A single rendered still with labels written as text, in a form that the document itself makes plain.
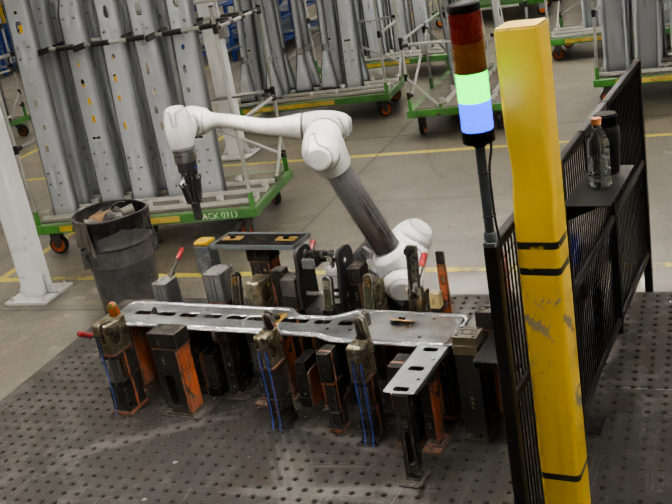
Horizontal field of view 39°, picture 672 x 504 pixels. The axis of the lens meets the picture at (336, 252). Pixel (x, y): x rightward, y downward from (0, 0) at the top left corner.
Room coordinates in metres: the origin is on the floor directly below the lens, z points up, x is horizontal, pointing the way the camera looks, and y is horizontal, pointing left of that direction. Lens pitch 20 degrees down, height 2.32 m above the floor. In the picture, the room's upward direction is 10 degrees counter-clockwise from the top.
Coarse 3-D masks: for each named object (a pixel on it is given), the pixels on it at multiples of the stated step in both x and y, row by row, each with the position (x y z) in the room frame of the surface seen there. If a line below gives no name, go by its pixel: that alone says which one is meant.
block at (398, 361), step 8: (392, 360) 2.62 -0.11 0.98; (400, 360) 2.61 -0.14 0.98; (392, 368) 2.57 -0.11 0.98; (392, 376) 2.58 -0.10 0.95; (416, 400) 2.59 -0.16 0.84; (416, 408) 2.58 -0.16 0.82; (416, 416) 2.57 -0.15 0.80; (424, 424) 2.62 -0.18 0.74; (424, 432) 2.60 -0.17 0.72; (400, 440) 2.59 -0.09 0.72
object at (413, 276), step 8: (408, 248) 2.92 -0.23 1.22; (416, 248) 2.94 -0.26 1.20; (408, 256) 2.95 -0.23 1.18; (416, 256) 2.93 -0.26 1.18; (408, 264) 2.94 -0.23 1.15; (416, 264) 2.92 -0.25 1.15; (408, 272) 2.93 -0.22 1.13; (416, 272) 2.92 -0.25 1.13; (408, 280) 2.93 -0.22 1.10; (416, 280) 2.92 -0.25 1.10; (408, 288) 2.93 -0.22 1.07; (416, 288) 2.92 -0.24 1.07
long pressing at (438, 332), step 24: (168, 312) 3.28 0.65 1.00; (192, 312) 3.23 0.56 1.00; (216, 312) 3.19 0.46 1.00; (240, 312) 3.15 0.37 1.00; (288, 312) 3.08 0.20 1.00; (360, 312) 2.97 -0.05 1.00; (384, 312) 2.93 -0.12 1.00; (408, 312) 2.89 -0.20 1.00; (432, 312) 2.86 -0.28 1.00; (312, 336) 2.86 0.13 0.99; (336, 336) 2.81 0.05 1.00; (384, 336) 2.75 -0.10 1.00; (408, 336) 2.72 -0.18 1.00; (432, 336) 2.69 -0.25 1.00
